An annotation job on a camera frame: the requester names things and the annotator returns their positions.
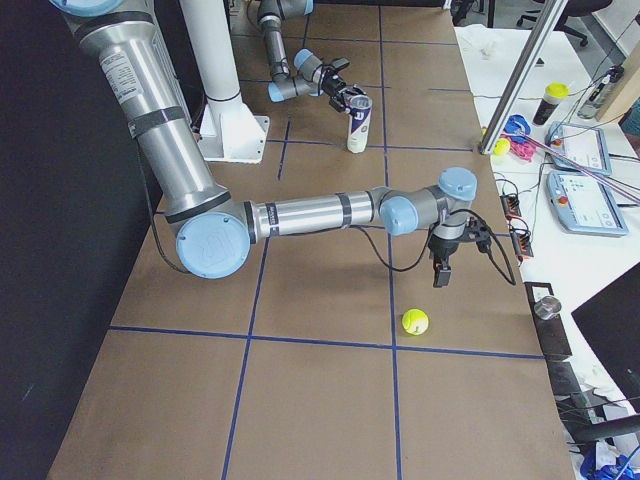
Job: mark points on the cup with yellow lid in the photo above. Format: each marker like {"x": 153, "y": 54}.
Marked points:
{"x": 553, "y": 96}

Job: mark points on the small metal cup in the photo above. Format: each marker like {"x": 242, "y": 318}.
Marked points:
{"x": 547, "y": 307}

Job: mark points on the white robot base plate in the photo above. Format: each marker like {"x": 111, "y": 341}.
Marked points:
{"x": 233, "y": 142}

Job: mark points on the orange black circuit board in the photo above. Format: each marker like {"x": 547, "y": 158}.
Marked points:
{"x": 511, "y": 205}

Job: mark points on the far blue teach pendant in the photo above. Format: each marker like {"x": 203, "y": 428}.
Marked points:
{"x": 584, "y": 145}

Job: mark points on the aluminium frame post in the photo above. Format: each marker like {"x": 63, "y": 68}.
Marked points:
{"x": 549, "y": 16}

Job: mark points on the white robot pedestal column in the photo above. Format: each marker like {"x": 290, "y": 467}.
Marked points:
{"x": 208, "y": 31}

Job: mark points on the blue teach pendant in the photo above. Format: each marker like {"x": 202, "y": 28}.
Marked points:
{"x": 584, "y": 145}
{"x": 584, "y": 206}

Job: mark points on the spare tennis ball on desk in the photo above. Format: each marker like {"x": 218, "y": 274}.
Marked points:
{"x": 502, "y": 147}

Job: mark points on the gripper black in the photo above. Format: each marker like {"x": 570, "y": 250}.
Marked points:
{"x": 441, "y": 247}
{"x": 331, "y": 85}

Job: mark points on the near blue teach pendant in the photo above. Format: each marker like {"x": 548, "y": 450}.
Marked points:
{"x": 584, "y": 206}

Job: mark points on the yellow tennis ball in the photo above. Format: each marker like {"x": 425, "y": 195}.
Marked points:
{"x": 415, "y": 322}

